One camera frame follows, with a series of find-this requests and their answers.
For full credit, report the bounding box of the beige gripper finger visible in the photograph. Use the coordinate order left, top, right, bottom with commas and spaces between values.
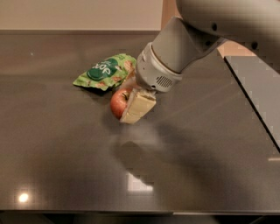
123, 71, 139, 89
120, 88, 157, 124

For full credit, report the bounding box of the red apple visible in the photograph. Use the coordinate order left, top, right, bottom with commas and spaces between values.
110, 87, 132, 120

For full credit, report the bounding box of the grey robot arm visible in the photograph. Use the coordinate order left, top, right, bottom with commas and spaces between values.
121, 0, 280, 123

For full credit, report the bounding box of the green rice chip bag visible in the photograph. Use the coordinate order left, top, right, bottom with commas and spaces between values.
73, 53, 137, 91

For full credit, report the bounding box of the grey side table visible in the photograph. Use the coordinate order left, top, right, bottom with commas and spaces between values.
224, 56, 280, 151

